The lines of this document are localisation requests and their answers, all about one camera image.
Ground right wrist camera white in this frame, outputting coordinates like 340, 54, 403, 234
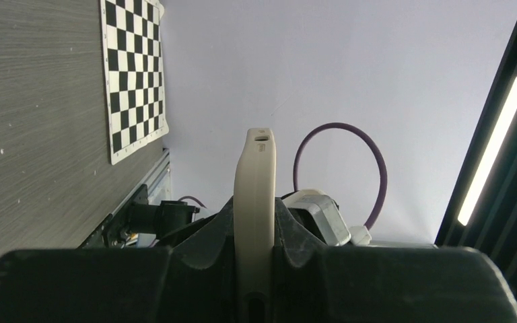
282, 189, 372, 246

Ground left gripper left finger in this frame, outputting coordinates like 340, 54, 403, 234
0, 202, 236, 322

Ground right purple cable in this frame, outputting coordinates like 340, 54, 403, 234
292, 122, 388, 231

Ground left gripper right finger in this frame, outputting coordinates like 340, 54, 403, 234
273, 199, 517, 322

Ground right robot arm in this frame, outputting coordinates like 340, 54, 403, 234
125, 201, 200, 248

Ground checkerboard mat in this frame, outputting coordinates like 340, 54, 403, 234
99, 0, 169, 165

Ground ceiling light strip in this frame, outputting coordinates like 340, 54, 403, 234
457, 77, 517, 226

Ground phone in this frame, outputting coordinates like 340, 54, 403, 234
232, 128, 277, 322

